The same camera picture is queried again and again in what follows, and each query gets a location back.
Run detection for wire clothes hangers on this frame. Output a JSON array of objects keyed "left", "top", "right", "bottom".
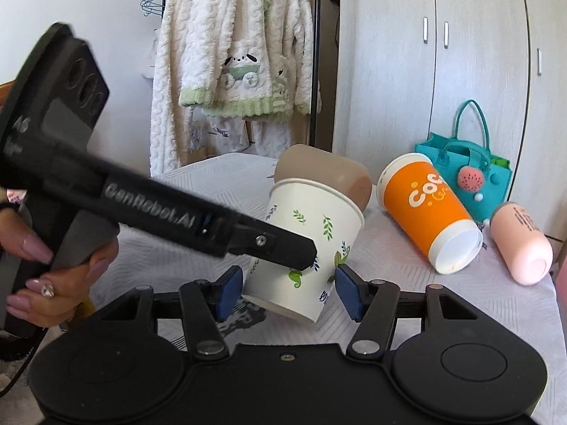
[{"left": 140, "top": 0, "right": 170, "bottom": 17}]

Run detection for white leaf print paper cup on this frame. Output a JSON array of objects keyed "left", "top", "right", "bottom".
[{"left": 243, "top": 178, "right": 365, "bottom": 325}]

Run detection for brown plastic cup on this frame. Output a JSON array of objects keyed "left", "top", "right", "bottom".
[{"left": 274, "top": 144, "right": 373, "bottom": 210}]

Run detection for white printed garment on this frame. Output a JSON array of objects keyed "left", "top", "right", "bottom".
[{"left": 186, "top": 108, "right": 263, "bottom": 165}]

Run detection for white wardrobe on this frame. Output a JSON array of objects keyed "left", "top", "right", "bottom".
[{"left": 331, "top": 0, "right": 567, "bottom": 242}]

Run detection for pink bottle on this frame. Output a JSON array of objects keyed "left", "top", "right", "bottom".
[{"left": 489, "top": 201, "right": 555, "bottom": 286}]

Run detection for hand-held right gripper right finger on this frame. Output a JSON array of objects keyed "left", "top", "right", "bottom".
[{"left": 334, "top": 264, "right": 480, "bottom": 359}]

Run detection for black clothes rack pole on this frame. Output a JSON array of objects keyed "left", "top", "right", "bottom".
[{"left": 309, "top": 0, "right": 322, "bottom": 148}]

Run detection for orange paper cup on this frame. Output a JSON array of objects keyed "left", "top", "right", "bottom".
[{"left": 376, "top": 152, "right": 484, "bottom": 275}]

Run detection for person's left hand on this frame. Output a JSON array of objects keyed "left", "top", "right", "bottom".
[{"left": 0, "top": 185, "right": 120, "bottom": 329}]

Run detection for black cable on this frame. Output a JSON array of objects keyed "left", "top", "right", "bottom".
[{"left": 0, "top": 325, "right": 50, "bottom": 400}]

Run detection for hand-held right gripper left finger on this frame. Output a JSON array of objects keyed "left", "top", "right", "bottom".
[{"left": 94, "top": 265, "right": 245, "bottom": 359}]

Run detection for teal felt handbag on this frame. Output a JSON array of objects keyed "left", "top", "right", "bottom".
[{"left": 414, "top": 99, "right": 513, "bottom": 225}]

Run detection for white patterned tablecloth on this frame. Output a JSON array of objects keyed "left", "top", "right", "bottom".
[{"left": 86, "top": 153, "right": 560, "bottom": 366}]

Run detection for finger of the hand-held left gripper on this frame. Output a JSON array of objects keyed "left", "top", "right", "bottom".
[{"left": 230, "top": 214, "right": 318, "bottom": 272}]

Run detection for white fleece robe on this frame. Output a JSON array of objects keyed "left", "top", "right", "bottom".
[{"left": 148, "top": 0, "right": 322, "bottom": 179}]

